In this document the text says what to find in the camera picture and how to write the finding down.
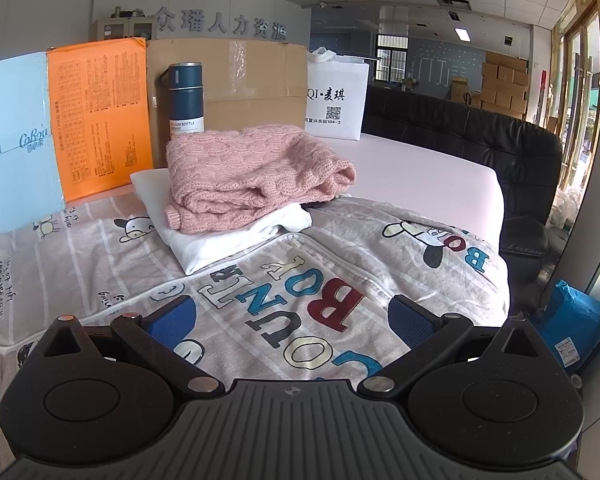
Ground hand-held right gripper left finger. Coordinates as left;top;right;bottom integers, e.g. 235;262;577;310
27;296;226;401

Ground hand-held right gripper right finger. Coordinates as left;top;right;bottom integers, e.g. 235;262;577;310
357;297;561;401

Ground white shirt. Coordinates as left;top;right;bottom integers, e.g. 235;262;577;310
130;169;313;276

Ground pink knitted sweater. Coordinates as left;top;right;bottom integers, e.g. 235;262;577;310
164;126;357;233

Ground grey cartoon printed blanket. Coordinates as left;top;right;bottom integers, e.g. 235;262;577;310
0;194;510;480

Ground pink foam mattress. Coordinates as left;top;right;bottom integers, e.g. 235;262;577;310
102;132;504;256

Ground blue plastic parcel bag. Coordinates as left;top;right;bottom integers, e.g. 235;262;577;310
537;280;600;373

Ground white plastic bags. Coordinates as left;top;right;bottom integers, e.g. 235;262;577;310
555;185;588;231

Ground black leather sofa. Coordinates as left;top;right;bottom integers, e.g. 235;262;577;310
362;85;565;301

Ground orange printed board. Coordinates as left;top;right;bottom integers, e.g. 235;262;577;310
46;36;154;204

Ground dark blue vacuum bottle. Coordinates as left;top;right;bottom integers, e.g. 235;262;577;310
160;62;208;143

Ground white tote bag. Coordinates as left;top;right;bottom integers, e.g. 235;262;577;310
302;46;371;142

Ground stack of cardboard boxes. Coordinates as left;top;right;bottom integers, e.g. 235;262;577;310
450;50;530;120

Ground large brown cardboard box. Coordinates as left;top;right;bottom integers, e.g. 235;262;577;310
145;37;310;170

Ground light blue foam board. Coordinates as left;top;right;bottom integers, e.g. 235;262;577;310
0;51;67;238

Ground beige cabinet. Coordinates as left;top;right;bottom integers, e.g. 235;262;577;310
90;14;157;43

